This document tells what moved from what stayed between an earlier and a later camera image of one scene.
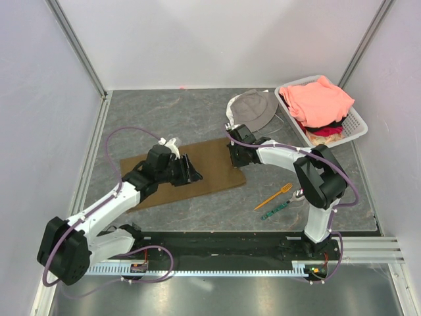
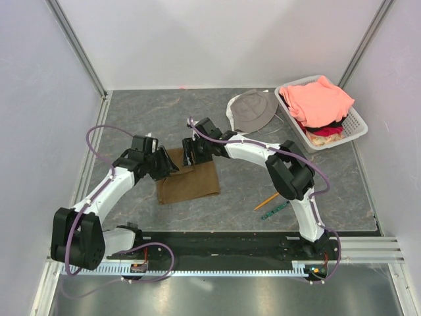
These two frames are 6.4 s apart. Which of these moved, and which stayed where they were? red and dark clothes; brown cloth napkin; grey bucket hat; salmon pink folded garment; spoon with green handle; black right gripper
Moved: black right gripper; brown cloth napkin
Stayed: spoon with green handle; red and dark clothes; salmon pink folded garment; grey bucket hat
